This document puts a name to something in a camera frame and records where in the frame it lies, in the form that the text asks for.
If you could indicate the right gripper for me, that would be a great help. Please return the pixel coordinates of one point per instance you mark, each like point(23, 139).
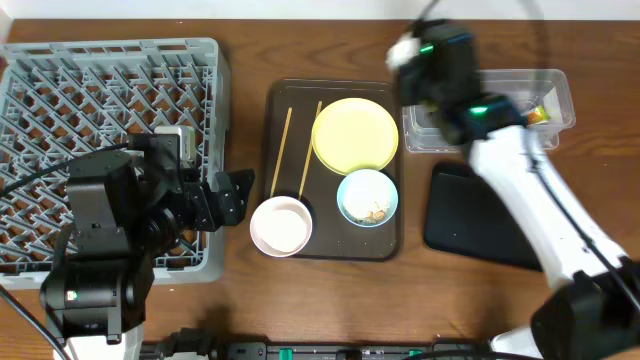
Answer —
point(417, 87)

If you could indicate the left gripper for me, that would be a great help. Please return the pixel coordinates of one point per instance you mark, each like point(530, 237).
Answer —
point(204, 206)

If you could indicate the snack wrapper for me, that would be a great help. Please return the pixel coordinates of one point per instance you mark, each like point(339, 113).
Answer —
point(537, 115)

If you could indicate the light blue bowl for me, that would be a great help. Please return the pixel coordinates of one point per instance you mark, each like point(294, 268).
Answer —
point(374, 174)

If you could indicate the food scraps rice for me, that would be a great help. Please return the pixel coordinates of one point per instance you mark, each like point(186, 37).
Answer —
point(367, 200)

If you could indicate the white napkin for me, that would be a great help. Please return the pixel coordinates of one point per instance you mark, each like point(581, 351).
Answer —
point(402, 51)

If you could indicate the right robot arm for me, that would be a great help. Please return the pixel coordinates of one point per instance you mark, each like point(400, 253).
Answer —
point(593, 311)

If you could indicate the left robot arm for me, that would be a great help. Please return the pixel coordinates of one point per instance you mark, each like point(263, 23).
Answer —
point(127, 212)

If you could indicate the grey dishwasher rack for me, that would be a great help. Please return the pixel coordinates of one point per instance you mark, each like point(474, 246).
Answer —
point(62, 100)

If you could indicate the dark brown serving tray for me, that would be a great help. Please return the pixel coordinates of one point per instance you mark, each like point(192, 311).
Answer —
point(333, 236)

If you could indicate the pink bowl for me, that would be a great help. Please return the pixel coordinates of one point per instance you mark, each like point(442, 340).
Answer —
point(281, 226)

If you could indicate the clear plastic bin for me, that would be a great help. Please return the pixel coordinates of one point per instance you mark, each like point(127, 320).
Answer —
point(544, 92)

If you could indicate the yellow plate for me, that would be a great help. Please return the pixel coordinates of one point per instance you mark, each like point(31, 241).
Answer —
point(353, 134)

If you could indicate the black tray bin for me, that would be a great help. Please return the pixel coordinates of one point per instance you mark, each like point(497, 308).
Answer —
point(464, 216)

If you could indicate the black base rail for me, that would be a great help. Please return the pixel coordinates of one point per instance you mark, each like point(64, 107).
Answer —
point(191, 343)

